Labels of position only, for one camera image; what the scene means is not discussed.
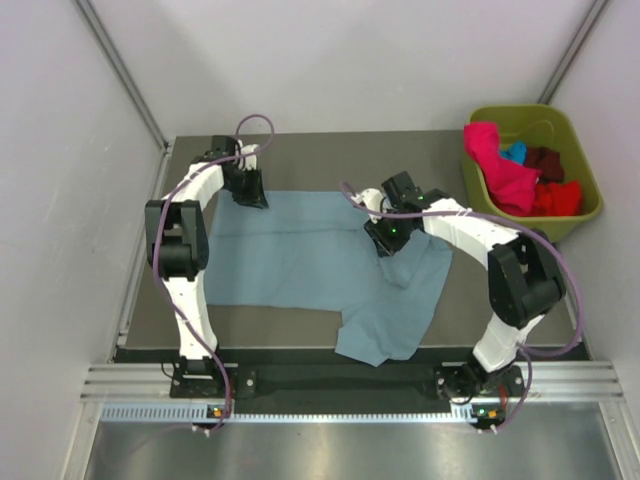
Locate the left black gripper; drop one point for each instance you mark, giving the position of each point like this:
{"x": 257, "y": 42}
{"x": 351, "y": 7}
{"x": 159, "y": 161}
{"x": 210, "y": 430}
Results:
{"x": 254, "y": 197}

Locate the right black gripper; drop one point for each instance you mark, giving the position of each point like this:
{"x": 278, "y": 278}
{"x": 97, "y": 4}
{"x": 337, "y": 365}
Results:
{"x": 385, "y": 246}

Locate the light blue t shirt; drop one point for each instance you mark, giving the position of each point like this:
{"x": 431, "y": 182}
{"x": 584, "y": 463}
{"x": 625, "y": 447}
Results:
{"x": 309, "y": 250}

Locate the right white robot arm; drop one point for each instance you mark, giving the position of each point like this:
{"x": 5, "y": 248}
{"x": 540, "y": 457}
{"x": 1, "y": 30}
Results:
{"x": 524, "y": 278}

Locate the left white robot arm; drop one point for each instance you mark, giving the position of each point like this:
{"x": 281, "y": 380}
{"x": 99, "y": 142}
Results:
{"x": 177, "y": 249}

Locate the pink t shirt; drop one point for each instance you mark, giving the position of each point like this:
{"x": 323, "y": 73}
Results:
{"x": 511, "y": 187}

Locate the cyan t shirt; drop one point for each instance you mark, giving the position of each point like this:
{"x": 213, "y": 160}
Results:
{"x": 516, "y": 153}

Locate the red t shirt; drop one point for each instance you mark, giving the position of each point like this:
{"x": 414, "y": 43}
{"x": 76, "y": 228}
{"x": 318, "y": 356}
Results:
{"x": 557, "y": 199}

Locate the dark maroon t shirt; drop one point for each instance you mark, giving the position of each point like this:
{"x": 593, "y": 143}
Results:
{"x": 547, "y": 162}

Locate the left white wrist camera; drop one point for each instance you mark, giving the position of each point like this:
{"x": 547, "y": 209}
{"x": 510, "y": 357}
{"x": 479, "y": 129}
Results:
{"x": 249, "y": 159}

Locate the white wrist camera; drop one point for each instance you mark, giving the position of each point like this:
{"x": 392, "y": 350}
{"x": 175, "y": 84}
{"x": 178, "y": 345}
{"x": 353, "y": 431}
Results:
{"x": 371, "y": 199}
{"x": 249, "y": 159}

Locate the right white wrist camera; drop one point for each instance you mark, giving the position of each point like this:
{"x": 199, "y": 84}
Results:
{"x": 371, "y": 199}

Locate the left aluminium corner post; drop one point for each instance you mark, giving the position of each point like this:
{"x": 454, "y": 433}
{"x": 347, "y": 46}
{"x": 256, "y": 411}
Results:
{"x": 99, "y": 32}

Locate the aluminium corner post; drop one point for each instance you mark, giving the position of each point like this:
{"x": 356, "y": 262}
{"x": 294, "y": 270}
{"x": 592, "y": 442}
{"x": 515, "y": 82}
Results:
{"x": 586, "y": 27}
{"x": 99, "y": 32}

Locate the white slotted cable duct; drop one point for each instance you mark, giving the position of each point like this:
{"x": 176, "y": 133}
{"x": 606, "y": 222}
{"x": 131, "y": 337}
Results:
{"x": 208, "y": 414}

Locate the aluminium front rail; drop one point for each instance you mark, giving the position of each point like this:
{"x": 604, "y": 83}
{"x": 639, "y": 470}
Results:
{"x": 556, "y": 381}

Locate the right aluminium corner post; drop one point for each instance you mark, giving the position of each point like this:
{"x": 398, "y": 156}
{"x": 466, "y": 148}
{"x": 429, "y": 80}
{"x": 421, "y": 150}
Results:
{"x": 586, "y": 27}

